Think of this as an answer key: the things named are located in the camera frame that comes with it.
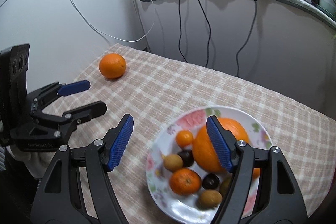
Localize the small brown longan fruit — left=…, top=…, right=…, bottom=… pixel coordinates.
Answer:
left=198, top=190, right=223, bottom=209

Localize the white floral plate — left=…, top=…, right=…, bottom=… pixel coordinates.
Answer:
left=146, top=106, right=272, bottom=223

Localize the white gloved hand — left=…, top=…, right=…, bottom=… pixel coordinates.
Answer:
left=5, top=145, right=54, bottom=179

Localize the large orange on plate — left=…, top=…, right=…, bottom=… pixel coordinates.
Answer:
left=192, top=118, right=249, bottom=173

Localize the textured mandarin orange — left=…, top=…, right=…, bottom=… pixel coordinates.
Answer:
left=169, top=168, right=202, bottom=196

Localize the black cable right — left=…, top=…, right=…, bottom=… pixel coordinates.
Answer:
left=236, top=0, right=259, bottom=77

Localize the brown kiwi fruit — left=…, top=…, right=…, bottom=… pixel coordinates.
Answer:
left=163, top=154, right=183, bottom=172

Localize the dark plum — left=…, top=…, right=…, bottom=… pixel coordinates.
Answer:
left=202, top=173, right=220, bottom=190
left=178, top=149, right=194, bottom=168

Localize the black cable left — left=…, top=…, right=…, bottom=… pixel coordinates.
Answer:
left=178, top=0, right=190, bottom=63

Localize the large orange on table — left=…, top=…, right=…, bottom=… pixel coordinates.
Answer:
left=98, top=53, right=126, bottom=79

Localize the green kiwi fruit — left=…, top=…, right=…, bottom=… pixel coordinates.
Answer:
left=219, top=176, right=232, bottom=200

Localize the pink plaid tablecloth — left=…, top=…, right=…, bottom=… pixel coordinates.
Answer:
left=45, top=45, right=335, bottom=223

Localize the small shiny mandarin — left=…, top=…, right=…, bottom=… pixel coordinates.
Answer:
left=175, top=130, right=194, bottom=147

